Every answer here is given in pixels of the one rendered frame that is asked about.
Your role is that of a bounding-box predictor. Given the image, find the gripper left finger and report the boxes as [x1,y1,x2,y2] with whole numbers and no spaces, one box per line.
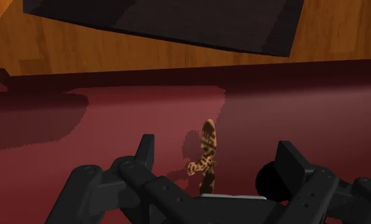
[45,134,211,224]

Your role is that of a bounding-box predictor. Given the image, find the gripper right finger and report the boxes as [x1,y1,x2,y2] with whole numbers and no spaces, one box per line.
[274,140,371,224]

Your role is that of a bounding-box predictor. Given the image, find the black round object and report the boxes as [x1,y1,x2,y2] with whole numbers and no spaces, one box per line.
[255,160,293,203]

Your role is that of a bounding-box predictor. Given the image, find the dark red table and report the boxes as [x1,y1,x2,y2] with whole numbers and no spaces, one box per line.
[0,59,371,224]

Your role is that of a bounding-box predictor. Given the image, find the leopard patterned toy figure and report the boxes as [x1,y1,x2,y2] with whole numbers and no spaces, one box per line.
[186,118,218,197]

